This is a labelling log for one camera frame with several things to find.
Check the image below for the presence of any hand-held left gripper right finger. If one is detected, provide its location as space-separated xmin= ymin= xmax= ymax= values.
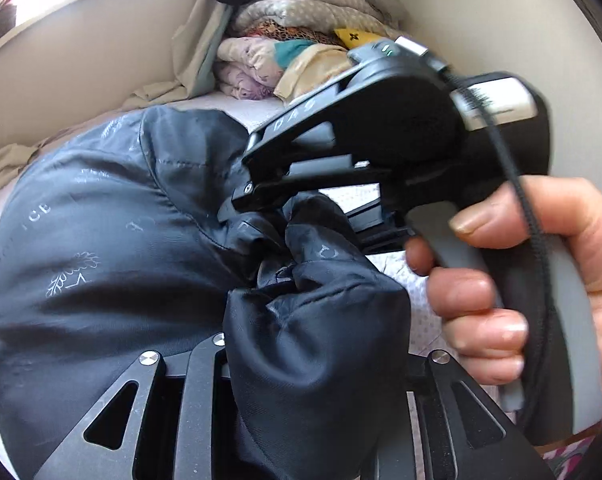
xmin=376 ymin=350 xmax=556 ymax=480

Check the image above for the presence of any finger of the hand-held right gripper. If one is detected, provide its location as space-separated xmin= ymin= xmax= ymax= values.
xmin=217 ymin=170 xmax=397 ymax=223
xmin=343 ymin=200 xmax=414 ymax=253

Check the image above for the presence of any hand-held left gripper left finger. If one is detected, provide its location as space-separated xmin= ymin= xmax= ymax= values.
xmin=34 ymin=332 xmax=247 ymax=480

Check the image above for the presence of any black padded jacket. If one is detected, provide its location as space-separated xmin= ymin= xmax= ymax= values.
xmin=0 ymin=105 xmax=414 ymax=480

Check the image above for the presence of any person's right hand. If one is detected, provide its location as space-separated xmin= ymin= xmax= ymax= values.
xmin=405 ymin=176 xmax=602 ymax=386

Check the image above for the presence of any yellow cloth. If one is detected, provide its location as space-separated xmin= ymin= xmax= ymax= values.
xmin=333 ymin=27 xmax=384 ymax=51

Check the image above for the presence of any floral folded quilt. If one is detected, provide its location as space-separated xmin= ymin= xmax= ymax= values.
xmin=216 ymin=37 xmax=354 ymax=102

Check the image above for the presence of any orange patterned cloth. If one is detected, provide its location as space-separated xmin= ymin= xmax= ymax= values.
xmin=243 ymin=22 xmax=347 ymax=48

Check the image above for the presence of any grey-green cloth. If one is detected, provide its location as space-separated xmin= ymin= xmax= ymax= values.
xmin=208 ymin=0 xmax=234 ymax=68

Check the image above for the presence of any black braided cable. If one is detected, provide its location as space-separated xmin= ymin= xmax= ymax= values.
xmin=423 ymin=52 xmax=554 ymax=441

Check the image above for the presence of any white window frame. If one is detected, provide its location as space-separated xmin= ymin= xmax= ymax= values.
xmin=0 ymin=0 xmax=204 ymax=63

